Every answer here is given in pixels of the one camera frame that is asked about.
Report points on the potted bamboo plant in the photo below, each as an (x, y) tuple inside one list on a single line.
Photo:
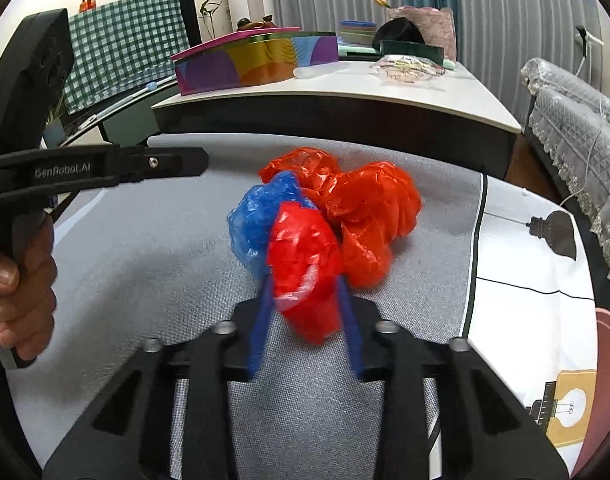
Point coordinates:
[(210, 15)]

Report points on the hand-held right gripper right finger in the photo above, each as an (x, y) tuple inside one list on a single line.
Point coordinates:
[(350, 330)]

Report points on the clear plastic packet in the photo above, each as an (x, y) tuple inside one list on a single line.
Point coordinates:
[(410, 70)]

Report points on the person's left hand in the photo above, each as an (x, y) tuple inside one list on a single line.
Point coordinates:
[(30, 300)]

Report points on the pink quilted basket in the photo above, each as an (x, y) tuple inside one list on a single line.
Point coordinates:
[(437, 30)]

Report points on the yellow tulip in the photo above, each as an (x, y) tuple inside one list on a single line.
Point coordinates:
[(381, 1)]

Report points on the grey quilted sofa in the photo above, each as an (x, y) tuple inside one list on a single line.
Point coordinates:
[(575, 125)]

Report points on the grey table mat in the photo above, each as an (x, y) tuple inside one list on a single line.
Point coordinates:
[(160, 260)]

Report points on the red plastic bag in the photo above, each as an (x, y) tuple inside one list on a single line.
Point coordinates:
[(305, 260)]

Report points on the white stand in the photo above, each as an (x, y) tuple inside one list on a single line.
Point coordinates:
[(582, 35)]

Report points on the white printed tablecloth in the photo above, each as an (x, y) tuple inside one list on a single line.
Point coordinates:
[(515, 320)]

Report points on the colourful box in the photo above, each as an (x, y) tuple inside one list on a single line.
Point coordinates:
[(245, 62)]

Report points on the stack of coloured bowls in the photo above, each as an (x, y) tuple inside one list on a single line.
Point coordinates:
[(357, 26)]

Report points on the green checked cloth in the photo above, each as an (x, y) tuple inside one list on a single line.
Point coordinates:
[(125, 45)]

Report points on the orange plastic bag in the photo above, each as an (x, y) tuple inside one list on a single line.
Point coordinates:
[(370, 205)]

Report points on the black television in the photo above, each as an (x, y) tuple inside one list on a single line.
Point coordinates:
[(190, 15)]

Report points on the mint green tray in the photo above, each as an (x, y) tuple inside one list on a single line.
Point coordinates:
[(355, 49)]

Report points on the blue white stick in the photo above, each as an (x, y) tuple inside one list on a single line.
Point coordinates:
[(152, 85)]

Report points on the white coffee table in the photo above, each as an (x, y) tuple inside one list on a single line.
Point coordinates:
[(335, 100)]

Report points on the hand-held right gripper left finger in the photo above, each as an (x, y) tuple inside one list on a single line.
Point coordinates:
[(262, 325)]

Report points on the grey curtain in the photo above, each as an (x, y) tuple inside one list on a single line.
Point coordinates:
[(510, 25)]

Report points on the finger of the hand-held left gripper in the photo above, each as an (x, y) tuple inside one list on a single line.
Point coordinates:
[(175, 162)]

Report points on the television cabinet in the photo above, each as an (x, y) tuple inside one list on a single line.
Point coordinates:
[(127, 122)]

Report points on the small plant in blue cup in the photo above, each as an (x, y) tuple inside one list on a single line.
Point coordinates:
[(56, 130)]

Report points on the blue plastic bag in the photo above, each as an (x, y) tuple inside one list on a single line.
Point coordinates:
[(255, 225)]

